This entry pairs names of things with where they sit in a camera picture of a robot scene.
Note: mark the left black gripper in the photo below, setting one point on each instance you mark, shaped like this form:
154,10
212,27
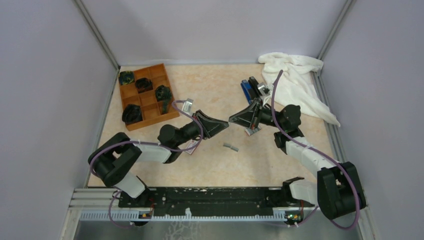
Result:
207,126

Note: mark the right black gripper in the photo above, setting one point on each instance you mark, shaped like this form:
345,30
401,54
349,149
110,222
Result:
251,116

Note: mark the black stapler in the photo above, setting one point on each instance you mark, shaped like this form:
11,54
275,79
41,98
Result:
254,90

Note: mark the blue stapler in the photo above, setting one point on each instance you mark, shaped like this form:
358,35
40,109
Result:
248,91

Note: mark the orange wooden divided tray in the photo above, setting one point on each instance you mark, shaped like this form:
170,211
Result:
153,111

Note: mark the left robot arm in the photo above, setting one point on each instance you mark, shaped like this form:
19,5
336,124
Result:
113,161

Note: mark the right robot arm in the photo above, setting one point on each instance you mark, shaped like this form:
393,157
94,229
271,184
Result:
337,191

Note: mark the open staple box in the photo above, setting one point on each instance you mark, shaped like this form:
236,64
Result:
251,131

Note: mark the red white staple box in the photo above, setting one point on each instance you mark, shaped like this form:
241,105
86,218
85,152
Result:
191,146

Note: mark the white towel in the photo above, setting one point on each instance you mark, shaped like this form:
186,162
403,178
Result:
295,86

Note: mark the dark rolled tie back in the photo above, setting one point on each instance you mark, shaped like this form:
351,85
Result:
163,93

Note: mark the dark rolled tie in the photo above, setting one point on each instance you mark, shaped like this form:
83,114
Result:
126,77
143,85
163,93
132,114

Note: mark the dark rolled tie middle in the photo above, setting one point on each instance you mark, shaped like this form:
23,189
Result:
143,85

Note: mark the dark rolled tie front right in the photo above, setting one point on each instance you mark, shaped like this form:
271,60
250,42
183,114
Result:
132,114

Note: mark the dark rolled tie front left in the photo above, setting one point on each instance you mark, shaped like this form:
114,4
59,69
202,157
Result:
126,77

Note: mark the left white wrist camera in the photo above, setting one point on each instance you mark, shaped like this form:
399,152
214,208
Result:
187,106

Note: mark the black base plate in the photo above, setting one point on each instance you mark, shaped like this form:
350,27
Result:
212,201

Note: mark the aluminium frame rail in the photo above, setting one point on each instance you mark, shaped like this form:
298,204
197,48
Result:
94,214

